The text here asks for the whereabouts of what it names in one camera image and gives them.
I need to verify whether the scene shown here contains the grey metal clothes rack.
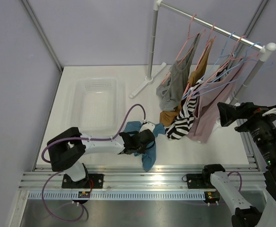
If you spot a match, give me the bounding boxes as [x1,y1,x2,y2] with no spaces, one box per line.
[129,0,276,105]

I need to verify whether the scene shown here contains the aluminium mounting rail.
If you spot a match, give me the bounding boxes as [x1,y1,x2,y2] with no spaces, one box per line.
[18,163,266,192]

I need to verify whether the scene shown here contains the black white striped tank top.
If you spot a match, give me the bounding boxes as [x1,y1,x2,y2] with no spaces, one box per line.
[161,68,228,140]

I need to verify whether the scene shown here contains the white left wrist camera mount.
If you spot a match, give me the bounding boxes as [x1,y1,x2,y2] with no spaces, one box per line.
[139,121,156,132]

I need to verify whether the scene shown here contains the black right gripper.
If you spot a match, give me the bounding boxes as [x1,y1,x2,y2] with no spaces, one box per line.
[218,101,276,166]

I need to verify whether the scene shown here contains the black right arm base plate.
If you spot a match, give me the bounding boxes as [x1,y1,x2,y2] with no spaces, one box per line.
[182,173,214,189]

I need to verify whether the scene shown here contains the white slotted cable duct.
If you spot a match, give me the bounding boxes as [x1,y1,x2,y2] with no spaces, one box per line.
[28,190,205,201]

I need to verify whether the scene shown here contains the pink hanger under brown top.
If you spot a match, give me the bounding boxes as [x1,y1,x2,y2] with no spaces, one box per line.
[187,29,215,86]

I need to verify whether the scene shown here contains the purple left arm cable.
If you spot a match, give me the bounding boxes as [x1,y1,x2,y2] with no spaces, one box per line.
[41,104,148,222]

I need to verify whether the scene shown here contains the mauve pink tank top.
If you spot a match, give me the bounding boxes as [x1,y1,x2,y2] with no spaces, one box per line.
[187,63,244,143]

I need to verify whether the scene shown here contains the teal blue tank top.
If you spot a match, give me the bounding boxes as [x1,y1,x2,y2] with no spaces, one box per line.
[124,121,165,172]

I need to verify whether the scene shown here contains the white plastic basket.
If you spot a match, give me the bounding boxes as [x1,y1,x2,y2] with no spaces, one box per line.
[70,78,117,131]

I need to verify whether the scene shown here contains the pink hanger under grey top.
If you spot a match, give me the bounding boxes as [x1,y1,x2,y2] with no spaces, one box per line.
[160,13,207,86]

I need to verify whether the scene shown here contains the grey tank top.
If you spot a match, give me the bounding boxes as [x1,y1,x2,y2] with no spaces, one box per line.
[156,34,201,112]

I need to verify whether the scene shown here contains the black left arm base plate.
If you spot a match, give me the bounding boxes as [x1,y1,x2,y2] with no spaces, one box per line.
[62,174,104,189]

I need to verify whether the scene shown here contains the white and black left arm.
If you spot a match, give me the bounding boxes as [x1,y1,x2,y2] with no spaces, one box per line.
[45,127,155,189]

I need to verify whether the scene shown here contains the mustard brown tank top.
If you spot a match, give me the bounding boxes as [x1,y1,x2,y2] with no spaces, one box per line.
[156,37,214,127]

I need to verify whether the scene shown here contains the blue hanger under striped top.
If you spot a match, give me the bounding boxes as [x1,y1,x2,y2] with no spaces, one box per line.
[182,31,235,100]

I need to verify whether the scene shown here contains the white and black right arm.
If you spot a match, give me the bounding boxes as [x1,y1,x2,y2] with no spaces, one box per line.
[201,102,276,227]

